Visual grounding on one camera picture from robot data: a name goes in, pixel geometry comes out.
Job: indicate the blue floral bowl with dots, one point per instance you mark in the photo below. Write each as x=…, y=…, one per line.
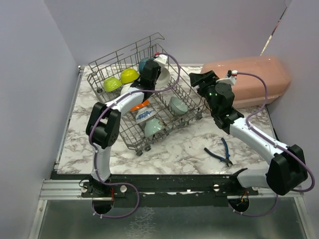
x=145, y=114

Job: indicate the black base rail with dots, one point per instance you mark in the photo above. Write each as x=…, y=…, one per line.
x=126, y=191

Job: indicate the beige patterned bowl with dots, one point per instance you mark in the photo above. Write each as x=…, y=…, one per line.
x=163, y=79

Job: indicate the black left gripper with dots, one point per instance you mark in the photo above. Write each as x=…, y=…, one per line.
x=158, y=71

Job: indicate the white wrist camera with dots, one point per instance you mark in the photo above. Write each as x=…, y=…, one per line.
x=231, y=78
x=161, y=59

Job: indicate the celadon green bowl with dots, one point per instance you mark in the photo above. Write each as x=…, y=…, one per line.
x=152, y=127

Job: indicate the grey bowl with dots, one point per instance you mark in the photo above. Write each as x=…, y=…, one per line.
x=125, y=88

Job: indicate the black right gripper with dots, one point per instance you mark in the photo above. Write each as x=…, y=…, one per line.
x=196, y=79

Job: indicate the dark brown bowl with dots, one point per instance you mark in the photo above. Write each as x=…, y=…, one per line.
x=142, y=63

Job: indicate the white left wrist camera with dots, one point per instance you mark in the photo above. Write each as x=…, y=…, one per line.
x=161, y=59

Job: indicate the yellow-green bowl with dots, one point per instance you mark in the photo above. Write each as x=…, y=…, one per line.
x=129, y=75

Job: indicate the white round bowl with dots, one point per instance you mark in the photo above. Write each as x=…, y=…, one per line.
x=140, y=106

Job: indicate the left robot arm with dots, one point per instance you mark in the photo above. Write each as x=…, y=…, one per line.
x=104, y=122

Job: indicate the grey wire dish rack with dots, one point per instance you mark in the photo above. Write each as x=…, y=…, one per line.
x=113, y=64

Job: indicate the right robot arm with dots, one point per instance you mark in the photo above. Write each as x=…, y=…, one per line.
x=286, y=164

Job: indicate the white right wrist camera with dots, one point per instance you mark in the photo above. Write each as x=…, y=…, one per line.
x=231, y=78

